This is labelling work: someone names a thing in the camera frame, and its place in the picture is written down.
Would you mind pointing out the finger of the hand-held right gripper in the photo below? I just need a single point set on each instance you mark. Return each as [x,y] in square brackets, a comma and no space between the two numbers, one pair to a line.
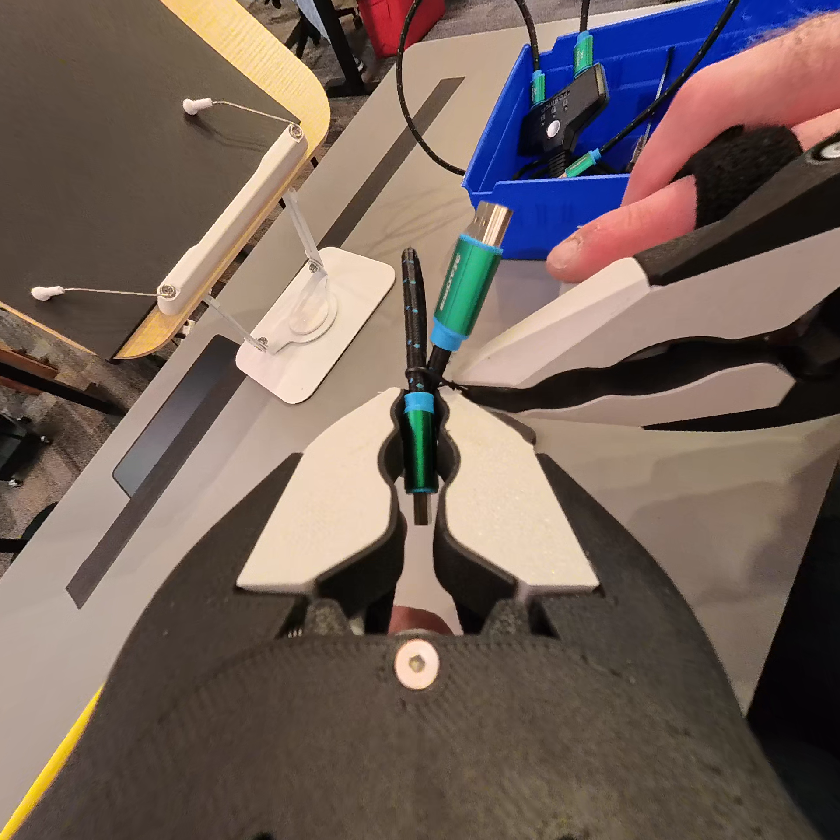
[683,397]
[683,302]

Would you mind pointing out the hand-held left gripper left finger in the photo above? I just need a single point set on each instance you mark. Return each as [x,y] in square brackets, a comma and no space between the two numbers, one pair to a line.
[315,525]

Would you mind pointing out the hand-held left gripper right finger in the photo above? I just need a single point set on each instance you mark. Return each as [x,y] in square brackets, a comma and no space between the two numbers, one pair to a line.
[519,519]

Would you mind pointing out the person's right hand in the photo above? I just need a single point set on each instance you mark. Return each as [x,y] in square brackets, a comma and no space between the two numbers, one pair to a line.
[748,92]

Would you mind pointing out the white laptop stand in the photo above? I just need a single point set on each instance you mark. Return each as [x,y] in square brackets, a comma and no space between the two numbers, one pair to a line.
[315,322]

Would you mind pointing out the blue plastic bin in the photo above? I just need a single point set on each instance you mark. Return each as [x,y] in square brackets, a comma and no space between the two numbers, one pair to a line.
[505,197]

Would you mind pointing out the wooden table with black legs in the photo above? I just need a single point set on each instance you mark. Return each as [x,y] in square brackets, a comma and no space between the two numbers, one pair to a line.
[53,381]

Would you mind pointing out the yellow plastic bin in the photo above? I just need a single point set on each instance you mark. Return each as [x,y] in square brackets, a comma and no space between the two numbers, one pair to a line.
[53,788]

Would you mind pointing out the wooden board with black surface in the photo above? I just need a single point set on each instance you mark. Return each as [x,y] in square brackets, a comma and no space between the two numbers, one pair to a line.
[105,158]

